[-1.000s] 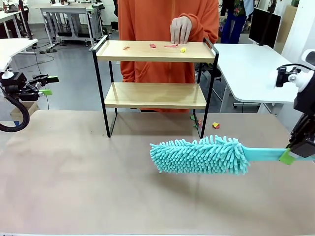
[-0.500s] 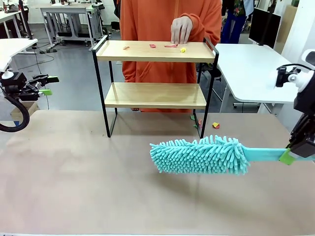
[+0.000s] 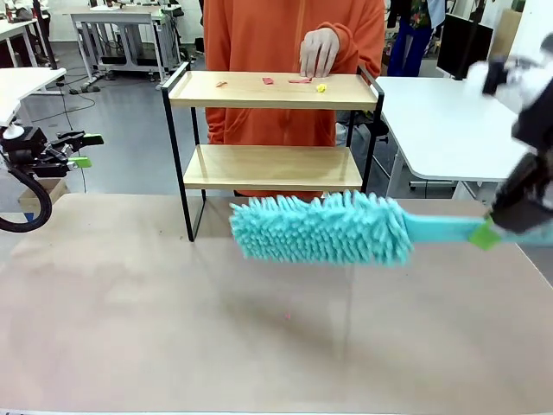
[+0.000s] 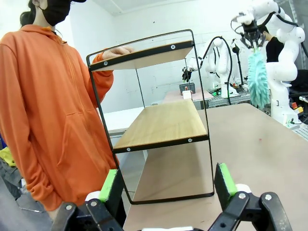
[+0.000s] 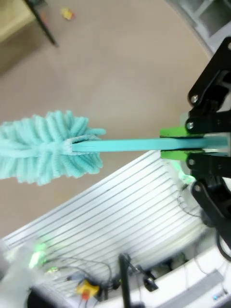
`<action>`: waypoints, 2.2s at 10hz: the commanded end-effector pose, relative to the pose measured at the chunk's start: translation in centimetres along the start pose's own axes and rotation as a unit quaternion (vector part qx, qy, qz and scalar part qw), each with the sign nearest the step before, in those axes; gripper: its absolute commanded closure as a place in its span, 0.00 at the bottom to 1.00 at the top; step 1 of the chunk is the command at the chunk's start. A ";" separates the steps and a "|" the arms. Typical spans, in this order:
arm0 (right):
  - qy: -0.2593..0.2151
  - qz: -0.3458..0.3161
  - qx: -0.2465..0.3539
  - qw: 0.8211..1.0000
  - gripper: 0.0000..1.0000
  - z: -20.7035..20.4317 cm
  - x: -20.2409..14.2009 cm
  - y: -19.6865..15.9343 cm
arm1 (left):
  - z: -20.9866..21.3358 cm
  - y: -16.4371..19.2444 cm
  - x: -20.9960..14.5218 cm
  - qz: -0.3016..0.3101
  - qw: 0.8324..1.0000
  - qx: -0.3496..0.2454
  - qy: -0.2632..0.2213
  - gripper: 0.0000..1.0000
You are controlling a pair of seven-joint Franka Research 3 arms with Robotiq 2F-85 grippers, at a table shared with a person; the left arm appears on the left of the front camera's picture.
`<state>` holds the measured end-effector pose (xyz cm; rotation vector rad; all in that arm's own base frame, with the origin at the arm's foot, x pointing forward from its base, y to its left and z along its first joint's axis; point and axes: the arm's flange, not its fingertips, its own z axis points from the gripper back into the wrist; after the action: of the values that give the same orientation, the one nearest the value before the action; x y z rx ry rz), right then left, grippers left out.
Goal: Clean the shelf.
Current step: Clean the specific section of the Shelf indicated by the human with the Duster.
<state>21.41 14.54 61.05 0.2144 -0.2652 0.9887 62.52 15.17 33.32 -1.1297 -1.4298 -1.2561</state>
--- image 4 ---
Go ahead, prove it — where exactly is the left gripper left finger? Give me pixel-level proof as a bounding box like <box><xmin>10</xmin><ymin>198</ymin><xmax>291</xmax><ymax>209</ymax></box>
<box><xmin>51</xmin><ymin>169</ymin><xmax>126</xmax><ymax>231</ymax></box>

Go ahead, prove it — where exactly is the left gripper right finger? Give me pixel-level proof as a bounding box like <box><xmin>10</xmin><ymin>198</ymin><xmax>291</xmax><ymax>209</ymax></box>
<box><xmin>209</xmin><ymin>163</ymin><xmax>293</xmax><ymax>231</ymax></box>

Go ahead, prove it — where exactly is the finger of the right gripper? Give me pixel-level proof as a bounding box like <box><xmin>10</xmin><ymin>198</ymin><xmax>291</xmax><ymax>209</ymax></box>
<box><xmin>254</xmin><ymin>33</ymin><xmax>266</xmax><ymax>51</ymax></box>
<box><xmin>240</xmin><ymin>33</ymin><xmax>253</xmax><ymax>50</ymax></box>

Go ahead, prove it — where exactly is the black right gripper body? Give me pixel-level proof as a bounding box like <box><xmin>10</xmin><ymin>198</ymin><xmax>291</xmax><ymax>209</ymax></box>
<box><xmin>241</xmin><ymin>19</ymin><xmax>260</xmax><ymax>37</ymax></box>

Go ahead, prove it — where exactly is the teal chenille duster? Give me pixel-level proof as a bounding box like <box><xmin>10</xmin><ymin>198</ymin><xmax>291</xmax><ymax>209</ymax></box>
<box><xmin>247</xmin><ymin>47</ymin><xmax>270</xmax><ymax>109</ymax></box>

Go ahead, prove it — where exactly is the two-tier wooden shelf black frame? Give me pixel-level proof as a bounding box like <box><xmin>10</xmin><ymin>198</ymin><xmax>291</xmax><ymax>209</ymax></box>
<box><xmin>86</xmin><ymin>28</ymin><xmax>216</xmax><ymax>205</ymax></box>

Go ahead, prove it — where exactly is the person's right forearm orange sleeve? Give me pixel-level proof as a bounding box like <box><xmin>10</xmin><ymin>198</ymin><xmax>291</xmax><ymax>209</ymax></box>
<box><xmin>14</xmin><ymin>134</ymin><xmax>67</xmax><ymax>214</ymax></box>

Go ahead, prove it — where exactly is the person's left forearm orange sleeve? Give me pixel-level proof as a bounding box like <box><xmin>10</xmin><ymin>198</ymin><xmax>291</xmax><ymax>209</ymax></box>
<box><xmin>90</xmin><ymin>51</ymin><xmax>115</xmax><ymax>110</ymax></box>

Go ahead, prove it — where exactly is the person's left hand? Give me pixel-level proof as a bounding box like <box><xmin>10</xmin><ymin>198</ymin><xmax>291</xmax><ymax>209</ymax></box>
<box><xmin>103</xmin><ymin>46</ymin><xmax>135</xmax><ymax>59</ymax></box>

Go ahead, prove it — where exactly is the person in black top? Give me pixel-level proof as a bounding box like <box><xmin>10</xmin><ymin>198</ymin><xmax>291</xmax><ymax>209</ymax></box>
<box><xmin>261</xmin><ymin>25</ymin><xmax>285</xmax><ymax>64</ymax></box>

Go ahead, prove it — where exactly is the black stand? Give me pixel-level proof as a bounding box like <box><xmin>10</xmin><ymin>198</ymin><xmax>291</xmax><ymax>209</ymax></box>
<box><xmin>231</xmin><ymin>44</ymin><xmax>244</xmax><ymax>89</ymax></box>

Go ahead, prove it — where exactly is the pink topped table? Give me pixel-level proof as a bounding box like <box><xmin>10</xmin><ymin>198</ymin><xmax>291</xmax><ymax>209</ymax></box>
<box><xmin>163</xmin><ymin>89</ymin><xmax>214</xmax><ymax>104</ymax></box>

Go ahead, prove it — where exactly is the white desk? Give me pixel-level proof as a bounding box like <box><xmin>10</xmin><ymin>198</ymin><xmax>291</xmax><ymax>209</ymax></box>
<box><xmin>100</xmin><ymin>105</ymin><xmax>151</xmax><ymax>138</ymax></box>

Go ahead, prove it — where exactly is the black plastic basket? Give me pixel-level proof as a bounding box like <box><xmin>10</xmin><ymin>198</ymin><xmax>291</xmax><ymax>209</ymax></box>
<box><xmin>179</xmin><ymin>82</ymin><xmax>196</xmax><ymax>96</ymax></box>

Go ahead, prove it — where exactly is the red yellow emergency stop button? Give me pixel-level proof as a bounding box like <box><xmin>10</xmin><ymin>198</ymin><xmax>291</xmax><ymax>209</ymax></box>
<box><xmin>290</xmin><ymin>102</ymin><xmax>304</xmax><ymax>114</ymax></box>

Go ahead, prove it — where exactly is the person in orange hoodie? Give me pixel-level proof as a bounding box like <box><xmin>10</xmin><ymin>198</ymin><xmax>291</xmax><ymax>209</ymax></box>
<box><xmin>0</xmin><ymin>0</ymin><xmax>118</xmax><ymax>218</ymax></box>

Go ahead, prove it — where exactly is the black face mask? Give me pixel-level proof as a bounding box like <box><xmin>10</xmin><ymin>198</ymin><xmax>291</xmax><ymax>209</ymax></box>
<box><xmin>38</xmin><ymin>0</ymin><xmax>73</xmax><ymax>27</ymax></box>

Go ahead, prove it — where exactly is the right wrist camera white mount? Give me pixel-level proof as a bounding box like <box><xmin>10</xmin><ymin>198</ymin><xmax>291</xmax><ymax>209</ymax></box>
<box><xmin>237</xmin><ymin>12</ymin><xmax>253</xmax><ymax>25</ymax></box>

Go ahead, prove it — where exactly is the black right arm cable sleeve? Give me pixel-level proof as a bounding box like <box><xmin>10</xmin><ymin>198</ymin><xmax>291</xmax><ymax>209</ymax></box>
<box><xmin>258</xmin><ymin>6</ymin><xmax>298</xmax><ymax>28</ymax></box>

